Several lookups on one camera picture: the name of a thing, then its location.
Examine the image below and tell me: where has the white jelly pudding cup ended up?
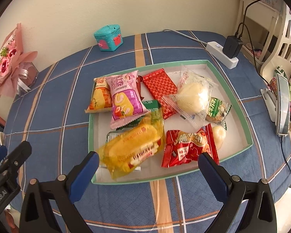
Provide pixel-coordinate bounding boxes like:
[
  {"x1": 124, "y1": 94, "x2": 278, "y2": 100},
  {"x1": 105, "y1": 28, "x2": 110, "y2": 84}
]
[{"x1": 212, "y1": 126, "x2": 226, "y2": 150}]

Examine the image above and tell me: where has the orange swiss roll packet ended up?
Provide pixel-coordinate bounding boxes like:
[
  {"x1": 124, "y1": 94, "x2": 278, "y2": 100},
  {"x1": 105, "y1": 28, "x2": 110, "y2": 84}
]
[{"x1": 85, "y1": 77, "x2": 112, "y2": 113}]

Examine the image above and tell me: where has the red cartoon snack bag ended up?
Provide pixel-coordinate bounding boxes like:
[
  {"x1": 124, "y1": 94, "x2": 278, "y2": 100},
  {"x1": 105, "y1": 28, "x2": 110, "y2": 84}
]
[{"x1": 161, "y1": 124, "x2": 219, "y2": 168}]

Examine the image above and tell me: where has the yellow cake roll packet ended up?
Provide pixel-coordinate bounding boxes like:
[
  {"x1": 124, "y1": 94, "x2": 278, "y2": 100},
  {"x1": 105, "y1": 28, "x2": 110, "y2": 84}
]
[{"x1": 97, "y1": 108, "x2": 165, "y2": 180}]

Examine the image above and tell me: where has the green striped bun packet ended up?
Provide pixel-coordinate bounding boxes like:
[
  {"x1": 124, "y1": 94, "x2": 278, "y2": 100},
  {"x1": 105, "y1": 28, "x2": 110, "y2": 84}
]
[{"x1": 206, "y1": 97, "x2": 232, "y2": 125}]

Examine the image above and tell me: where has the pink swiss roll packet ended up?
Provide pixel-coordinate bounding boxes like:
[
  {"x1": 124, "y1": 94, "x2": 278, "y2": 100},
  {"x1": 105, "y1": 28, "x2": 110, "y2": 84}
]
[{"x1": 106, "y1": 70, "x2": 149, "y2": 129}]

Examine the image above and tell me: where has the white bun clear bag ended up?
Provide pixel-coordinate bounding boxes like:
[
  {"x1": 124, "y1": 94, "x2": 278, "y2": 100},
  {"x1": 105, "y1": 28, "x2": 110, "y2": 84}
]
[{"x1": 162, "y1": 65, "x2": 218, "y2": 128}]

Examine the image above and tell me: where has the dark green snack packet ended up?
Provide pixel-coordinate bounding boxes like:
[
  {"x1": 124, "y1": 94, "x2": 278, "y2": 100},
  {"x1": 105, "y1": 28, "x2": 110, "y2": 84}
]
[{"x1": 116, "y1": 99, "x2": 162, "y2": 130}]

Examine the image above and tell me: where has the red patterned packet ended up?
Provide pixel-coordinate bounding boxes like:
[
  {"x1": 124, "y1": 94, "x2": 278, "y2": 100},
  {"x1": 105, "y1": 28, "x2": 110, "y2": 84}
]
[{"x1": 142, "y1": 68, "x2": 178, "y2": 119}]

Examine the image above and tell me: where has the green white biscuit packet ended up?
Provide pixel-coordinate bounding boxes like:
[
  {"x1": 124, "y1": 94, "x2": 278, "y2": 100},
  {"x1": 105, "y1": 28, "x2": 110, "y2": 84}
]
[{"x1": 106, "y1": 127, "x2": 131, "y2": 143}]

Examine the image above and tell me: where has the dark red snack packet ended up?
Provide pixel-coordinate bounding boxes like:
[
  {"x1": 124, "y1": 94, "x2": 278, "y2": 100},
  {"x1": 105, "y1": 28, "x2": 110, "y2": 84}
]
[{"x1": 136, "y1": 75, "x2": 144, "y2": 100}]

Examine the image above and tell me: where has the blue plaid tablecloth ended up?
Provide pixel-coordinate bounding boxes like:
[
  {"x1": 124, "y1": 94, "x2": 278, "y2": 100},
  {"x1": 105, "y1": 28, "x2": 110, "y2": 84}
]
[{"x1": 4, "y1": 32, "x2": 291, "y2": 232}]

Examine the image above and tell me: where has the pink flower bouquet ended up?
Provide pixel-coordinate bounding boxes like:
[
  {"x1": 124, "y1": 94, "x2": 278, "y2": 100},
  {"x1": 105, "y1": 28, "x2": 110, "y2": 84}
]
[{"x1": 0, "y1": 23, "x2": 38, "y2": 98}]

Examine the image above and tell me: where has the smartphone on white stand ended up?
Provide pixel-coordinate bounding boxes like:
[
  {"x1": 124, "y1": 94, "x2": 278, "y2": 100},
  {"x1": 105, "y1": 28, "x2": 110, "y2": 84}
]
[{"x1": 260, "y1": 74, "x2": 290, "y2": 137}]

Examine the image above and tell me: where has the green rimmed white tray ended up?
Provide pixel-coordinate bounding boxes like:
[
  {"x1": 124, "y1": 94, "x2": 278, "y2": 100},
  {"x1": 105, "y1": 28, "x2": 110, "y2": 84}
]
[{"x1": 88, "y1": 60, "x2": 253, "y2": 185}]

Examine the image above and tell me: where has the teal toy house box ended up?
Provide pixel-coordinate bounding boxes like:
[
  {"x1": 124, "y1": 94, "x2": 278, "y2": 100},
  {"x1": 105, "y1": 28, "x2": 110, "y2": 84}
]
[{"x1": 94, "y1": 24, "x2": 123, "y2": 52}]

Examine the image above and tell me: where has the white power strip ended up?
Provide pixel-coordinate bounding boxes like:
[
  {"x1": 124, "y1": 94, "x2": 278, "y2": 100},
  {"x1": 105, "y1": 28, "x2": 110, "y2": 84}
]
[{"x1": 206, "y1": 41, "x2": 239, "y2": 70}]

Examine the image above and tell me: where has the black power adapter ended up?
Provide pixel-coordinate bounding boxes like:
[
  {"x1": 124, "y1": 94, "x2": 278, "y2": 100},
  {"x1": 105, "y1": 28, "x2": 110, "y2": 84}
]
[{"x1": 222, "y1": 35, "x2": 243, "y2": 59}]

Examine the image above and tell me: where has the white wooden shelf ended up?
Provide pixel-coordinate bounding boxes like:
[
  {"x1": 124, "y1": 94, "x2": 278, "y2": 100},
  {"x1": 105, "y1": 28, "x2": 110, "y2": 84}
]
[{"x1": 237, "y1": 0, "x2": 284, "y2": 66}]

